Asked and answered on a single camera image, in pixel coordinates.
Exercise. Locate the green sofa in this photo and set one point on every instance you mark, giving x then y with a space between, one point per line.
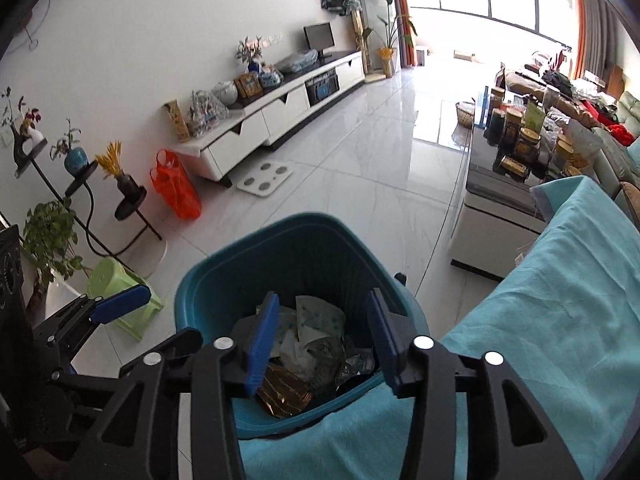
620 155

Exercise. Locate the small grey bin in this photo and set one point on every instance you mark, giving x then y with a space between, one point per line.
422 56

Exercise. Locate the clear plastic bag of items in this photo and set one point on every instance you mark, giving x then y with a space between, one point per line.
207 112

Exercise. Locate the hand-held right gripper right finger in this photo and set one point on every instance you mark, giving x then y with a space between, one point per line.
385 340

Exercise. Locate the white standing air conditioner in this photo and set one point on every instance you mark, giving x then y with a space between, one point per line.
370 5

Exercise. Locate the tall yellow box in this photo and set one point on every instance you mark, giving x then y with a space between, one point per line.
177 121

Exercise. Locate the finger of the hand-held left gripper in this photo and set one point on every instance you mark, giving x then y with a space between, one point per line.
122 302
90 380

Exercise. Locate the green plastic stool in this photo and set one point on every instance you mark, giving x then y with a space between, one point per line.
112 280

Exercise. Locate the yellow wheat in dark vase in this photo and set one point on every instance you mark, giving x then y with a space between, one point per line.
124 182

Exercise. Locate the pile of clothes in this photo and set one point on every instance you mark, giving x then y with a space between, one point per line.
590 100

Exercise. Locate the black metal plant stand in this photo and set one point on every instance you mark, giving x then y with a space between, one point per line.
80 200

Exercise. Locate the brown gold snack packet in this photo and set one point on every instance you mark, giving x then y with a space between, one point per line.
285 392

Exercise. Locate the orange plastic bag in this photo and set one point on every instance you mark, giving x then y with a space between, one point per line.
175 190

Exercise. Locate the silver foil wrapper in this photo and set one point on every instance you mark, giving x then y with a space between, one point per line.
345 360

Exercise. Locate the teal plastic waste bin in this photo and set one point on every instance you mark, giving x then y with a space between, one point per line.
300 250

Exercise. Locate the green leafy potted plant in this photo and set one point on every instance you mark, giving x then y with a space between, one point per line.
50 235

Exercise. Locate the white bathroom scale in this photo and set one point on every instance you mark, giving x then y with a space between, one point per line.
265 177

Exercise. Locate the group of jars and boxes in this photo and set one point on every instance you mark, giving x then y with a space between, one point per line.
530 135

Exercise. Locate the flower plant in blue vase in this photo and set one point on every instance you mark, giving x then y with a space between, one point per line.
250 52

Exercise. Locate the white tv cabinet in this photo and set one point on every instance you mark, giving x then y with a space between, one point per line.
280 110

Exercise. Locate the framed picture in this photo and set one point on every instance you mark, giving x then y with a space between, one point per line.
248 86

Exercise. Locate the red flowers in white vase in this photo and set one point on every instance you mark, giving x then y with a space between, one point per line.
30 125

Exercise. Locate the blue patterned plastic bag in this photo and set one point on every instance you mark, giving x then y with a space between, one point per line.
296 61

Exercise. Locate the small plant in blue pot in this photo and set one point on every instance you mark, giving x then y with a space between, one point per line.
76 159

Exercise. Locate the dark glass coffee table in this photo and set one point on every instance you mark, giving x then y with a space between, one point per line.
495 200

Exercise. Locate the black monitor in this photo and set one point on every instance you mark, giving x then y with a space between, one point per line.
319 37

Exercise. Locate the tall leafy plant yellow pot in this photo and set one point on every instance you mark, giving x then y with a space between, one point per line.
387 55

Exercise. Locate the white ceramic jar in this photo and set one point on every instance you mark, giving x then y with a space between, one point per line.
225 92

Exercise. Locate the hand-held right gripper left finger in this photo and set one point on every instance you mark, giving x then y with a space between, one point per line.
260 345

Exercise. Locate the woven basket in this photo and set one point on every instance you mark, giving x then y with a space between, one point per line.
465 115

